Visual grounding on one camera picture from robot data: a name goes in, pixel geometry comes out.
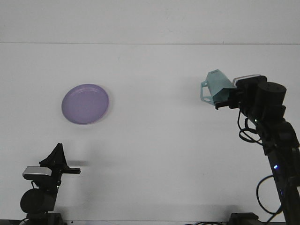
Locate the pale purple round plate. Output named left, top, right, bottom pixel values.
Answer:
left=61, top=83, right=110, bottom=125

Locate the pale blue faceted cup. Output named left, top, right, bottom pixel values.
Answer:
left=200, top=69, right=235, bottom=105

